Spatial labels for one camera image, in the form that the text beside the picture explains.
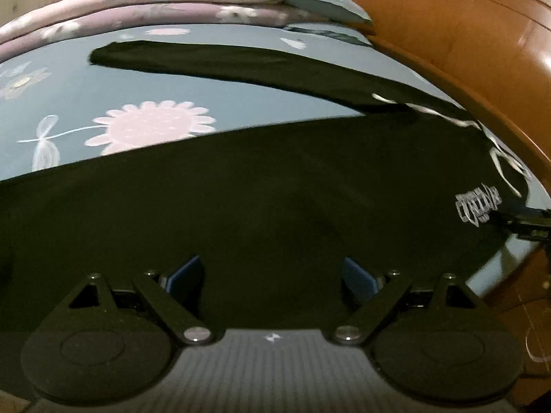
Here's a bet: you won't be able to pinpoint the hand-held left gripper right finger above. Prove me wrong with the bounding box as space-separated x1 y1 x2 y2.
332 257 502 346

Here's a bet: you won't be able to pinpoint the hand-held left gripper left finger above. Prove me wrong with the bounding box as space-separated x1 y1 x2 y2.
41 255 212 346

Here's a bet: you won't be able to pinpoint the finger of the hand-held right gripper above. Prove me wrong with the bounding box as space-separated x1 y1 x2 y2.
514 223 551 242
495 201 551 223

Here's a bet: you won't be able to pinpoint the black pants with white drawstring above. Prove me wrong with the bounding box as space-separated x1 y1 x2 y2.
0 40 534 336

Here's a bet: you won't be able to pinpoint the wooden headboard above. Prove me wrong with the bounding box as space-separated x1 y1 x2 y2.
331 0 551 207

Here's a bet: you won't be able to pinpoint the blue floral bed sheet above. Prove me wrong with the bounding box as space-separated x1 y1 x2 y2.
0 23 551 293

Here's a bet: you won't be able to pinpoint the flat teal pillow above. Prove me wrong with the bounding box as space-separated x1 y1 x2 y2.
284 23 371 46

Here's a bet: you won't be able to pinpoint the purple floral quilt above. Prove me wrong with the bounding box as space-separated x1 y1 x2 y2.
0 2 293 59

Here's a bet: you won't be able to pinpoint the plump teal pillow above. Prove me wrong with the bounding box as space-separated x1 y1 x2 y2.
284 0 374 24

